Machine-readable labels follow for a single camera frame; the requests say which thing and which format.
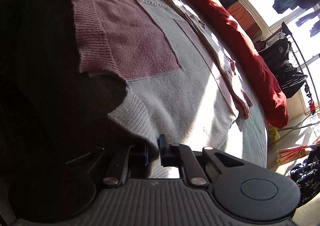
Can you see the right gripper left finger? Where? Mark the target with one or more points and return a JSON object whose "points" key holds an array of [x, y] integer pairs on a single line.
{"points": [[125, 162]]}

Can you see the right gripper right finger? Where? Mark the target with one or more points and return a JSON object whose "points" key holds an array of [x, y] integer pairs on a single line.
{"points": [[182, 157]]}

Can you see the pink and white sweater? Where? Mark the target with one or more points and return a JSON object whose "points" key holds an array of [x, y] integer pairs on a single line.
{"points": [[155, 66]]}

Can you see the green plaid bed blanket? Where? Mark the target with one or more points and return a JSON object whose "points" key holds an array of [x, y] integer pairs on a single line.
{"points": [[250, 128]]}

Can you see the yellow plastic bag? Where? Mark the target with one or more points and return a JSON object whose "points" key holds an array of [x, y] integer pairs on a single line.
{"points": [[273, 135]]}

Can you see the right orange curtain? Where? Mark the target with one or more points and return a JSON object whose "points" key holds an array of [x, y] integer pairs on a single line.
{"points": [[295, 152]]}

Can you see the red duvet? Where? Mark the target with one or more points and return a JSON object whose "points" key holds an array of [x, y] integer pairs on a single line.
{"points": [[261, 79]]}

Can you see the navy star-patterned garment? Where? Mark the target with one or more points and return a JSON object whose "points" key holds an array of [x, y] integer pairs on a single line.
{"points": [[306, 176]]}

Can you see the black hanging jacket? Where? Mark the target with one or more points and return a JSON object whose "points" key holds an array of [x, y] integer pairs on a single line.
{"points": [[276, 58]]}

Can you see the orange hanging cloth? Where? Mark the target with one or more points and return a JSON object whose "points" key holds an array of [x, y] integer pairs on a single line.
{"points": [[238, 11]]}

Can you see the metal drying rack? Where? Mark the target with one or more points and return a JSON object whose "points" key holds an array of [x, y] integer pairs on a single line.
{"points": [[297, 59]]}

